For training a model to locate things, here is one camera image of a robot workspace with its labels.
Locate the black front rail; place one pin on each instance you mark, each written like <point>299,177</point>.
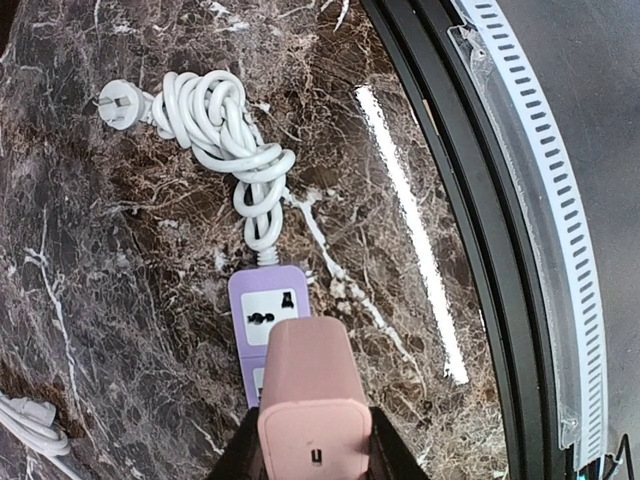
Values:
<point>491,223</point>

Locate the white slotted cable duct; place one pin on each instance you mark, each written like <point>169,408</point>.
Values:
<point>542,175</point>

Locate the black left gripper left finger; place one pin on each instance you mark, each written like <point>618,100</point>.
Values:
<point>242,458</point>

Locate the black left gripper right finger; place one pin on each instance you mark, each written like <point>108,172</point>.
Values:
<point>389,457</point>

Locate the pink charger plug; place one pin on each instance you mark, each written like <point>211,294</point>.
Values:
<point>314,421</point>

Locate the purple power strip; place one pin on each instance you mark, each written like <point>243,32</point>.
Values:
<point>259,299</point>

